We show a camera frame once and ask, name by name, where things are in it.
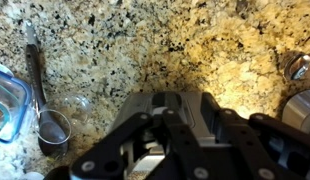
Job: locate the small white object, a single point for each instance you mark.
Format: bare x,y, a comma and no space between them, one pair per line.
32,176

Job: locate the glass container with blue lid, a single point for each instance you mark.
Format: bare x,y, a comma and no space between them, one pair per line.
10,100

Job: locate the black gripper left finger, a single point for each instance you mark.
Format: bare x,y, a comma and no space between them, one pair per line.
181,146

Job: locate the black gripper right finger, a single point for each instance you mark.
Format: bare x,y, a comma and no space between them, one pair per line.
248,140

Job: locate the shiny metal spoon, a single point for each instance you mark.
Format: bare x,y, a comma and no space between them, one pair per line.
298,68

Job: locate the clear glass cup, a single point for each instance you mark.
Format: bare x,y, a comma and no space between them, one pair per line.
76,106

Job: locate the stainless steel cylinder container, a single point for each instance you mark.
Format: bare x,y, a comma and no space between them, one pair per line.
300,110

